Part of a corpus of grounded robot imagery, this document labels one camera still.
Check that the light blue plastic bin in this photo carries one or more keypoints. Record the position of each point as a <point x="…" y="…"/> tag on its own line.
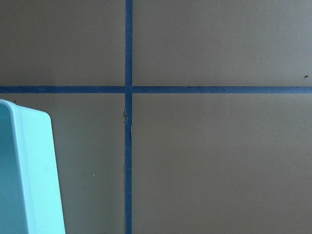
<point x="30" y="201"/>

